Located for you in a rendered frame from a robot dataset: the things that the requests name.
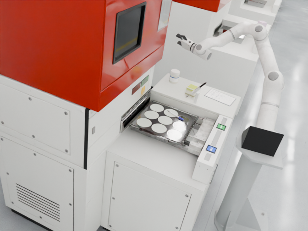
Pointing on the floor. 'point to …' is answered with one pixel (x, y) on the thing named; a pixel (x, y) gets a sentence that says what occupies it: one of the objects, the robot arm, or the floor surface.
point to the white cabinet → (147, 198)
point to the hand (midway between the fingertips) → (178, 38)
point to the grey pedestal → (223, 218)
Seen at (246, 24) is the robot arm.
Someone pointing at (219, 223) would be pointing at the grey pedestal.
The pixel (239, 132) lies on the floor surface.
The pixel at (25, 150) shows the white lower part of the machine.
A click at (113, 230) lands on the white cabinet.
